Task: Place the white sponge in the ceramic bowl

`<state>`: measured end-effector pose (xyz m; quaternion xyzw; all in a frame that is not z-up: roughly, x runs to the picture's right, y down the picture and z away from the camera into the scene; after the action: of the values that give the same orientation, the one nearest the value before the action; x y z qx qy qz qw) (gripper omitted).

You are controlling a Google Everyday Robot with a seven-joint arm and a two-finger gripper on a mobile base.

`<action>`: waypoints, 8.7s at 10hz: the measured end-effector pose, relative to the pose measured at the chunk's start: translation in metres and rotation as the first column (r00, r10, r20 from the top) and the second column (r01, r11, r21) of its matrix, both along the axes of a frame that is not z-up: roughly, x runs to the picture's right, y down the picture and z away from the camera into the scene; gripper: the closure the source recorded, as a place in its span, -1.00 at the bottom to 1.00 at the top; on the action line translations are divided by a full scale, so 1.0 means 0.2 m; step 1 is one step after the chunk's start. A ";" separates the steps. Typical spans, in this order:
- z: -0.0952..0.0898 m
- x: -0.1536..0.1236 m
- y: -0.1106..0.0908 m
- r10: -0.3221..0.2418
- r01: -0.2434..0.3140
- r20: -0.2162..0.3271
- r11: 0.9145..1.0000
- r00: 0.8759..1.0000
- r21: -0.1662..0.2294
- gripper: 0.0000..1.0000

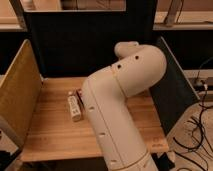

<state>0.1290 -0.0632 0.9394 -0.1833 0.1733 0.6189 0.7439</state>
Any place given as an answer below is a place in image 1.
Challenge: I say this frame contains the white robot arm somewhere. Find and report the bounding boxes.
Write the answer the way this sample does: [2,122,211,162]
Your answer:
[67,41,167,171]

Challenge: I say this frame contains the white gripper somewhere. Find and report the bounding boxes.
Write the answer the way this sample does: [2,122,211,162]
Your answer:
[67,90,83,121]

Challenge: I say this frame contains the left wooden side panel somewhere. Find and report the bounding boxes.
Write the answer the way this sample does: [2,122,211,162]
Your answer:
[0,39,42,148]

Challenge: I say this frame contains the power strip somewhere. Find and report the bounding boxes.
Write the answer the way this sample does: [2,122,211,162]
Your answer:
[194,78,213,91]

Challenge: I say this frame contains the right dark side panel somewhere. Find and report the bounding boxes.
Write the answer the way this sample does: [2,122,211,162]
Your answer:
[150,37,200,137]

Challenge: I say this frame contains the black back panel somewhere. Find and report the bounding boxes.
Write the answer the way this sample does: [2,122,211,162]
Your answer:
[24,0,157,77]

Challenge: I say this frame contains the black floor cables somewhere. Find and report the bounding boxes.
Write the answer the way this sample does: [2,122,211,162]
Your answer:
[172,56,213,171]

